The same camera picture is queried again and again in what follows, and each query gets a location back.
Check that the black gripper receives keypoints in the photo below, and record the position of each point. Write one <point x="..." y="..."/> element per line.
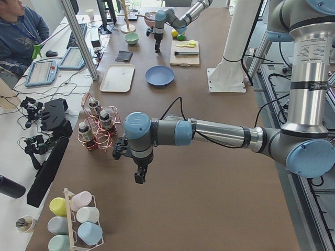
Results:
<point x="141" y="163"/>
<point x="157" y="38"/>

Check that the blue round plate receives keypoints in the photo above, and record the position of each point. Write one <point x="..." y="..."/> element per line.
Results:
<point x="159" y="75"/>

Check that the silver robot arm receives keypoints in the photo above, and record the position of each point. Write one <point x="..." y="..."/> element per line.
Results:
<point x="168" y="16"/>
<point x="300" y="144"/>

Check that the steel muddler black tip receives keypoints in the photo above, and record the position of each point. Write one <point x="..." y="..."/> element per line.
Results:
<point x="186" y="53"/>

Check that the yellow lemon lower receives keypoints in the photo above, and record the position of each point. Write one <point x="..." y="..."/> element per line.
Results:
<point x="174" y="33"/>

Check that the green lime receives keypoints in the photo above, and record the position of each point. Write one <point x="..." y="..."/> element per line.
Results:
<point x="180" y="37"/>

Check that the green bowl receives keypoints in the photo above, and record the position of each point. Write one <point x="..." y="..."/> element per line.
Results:
<point x="131" y="38"/>

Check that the pink ice bowl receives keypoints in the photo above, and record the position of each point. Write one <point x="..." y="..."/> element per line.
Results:
<point x="149" y="19"/>

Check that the wooden cup tree stand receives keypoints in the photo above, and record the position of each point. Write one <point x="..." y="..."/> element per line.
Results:
<point x="127" y="28"/>

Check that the grey folded cloth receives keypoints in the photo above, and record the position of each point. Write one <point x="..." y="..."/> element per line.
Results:
<point x="124" y="56"/>

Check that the wooden cutting board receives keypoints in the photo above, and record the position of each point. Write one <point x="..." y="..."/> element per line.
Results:
<point x="191" y="60"/>

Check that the cream rabbit tray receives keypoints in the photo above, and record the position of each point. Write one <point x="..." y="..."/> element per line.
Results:
<point x="117" y="78"/>

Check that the white cup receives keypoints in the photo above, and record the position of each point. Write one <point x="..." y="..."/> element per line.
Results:
<point x="88" y="214"/>

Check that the pink cup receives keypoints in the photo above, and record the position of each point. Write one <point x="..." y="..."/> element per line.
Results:
<point x="80" y="200"/>

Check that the tea bottle back left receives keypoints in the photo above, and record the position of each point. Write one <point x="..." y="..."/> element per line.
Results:
<point x="106" y="122"/>

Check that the tea bottle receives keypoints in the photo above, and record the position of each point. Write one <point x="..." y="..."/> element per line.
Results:
<point x="106" y="122"/>
<point x="94" y="106"/>
<point x="86" y="136"/>

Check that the tea bottle front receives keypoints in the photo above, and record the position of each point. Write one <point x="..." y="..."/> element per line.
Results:
<point x="86" y="136"/>

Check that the blue cup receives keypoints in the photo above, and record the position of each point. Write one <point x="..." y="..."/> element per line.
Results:
<point x="90" y="233"/>

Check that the tea bottle back right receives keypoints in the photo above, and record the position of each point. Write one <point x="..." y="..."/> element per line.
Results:
<point x="94" y="106"/>

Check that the blue teach pendant far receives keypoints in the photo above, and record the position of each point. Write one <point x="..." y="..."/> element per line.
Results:
<point x="72" y="60"/>

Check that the blue teach pendant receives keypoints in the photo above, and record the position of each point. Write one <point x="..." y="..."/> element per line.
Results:
<point x="72" y="60"/>
<point x="42" y="73"/>

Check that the yellow cup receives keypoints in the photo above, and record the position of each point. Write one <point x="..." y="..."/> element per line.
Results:
<point x="58" y="206"/>

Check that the grey cup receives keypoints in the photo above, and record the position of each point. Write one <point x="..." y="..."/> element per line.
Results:
<point x="58" y="225"/>

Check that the pale green cup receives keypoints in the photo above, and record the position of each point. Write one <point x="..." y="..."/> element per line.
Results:
<point x="59" y="243"/>

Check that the black computer mouse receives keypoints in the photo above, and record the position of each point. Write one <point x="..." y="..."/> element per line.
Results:
<point x="51" y="53"/>

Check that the blue teach pendant near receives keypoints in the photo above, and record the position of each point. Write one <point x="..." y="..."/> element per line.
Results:
<point x="42" y="73"/>

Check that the paper cup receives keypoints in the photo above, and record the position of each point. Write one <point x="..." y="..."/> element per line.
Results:
<point x="26" y="224"/>

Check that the black thermos bottle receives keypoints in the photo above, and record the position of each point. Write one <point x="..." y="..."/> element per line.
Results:
<point x="11" y="188"/>

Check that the seated person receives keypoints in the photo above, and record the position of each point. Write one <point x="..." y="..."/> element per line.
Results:
<point x="21" y="29"/>

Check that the copper wire bottle rack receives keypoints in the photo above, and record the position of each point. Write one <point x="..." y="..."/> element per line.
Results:
<point x="103" y="139"/>

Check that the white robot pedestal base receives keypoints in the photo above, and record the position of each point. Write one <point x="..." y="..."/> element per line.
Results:
<point x="228" y="76"/>

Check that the aluminium frame post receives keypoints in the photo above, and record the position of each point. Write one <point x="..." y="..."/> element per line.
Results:
<point x="74" y="25"/>

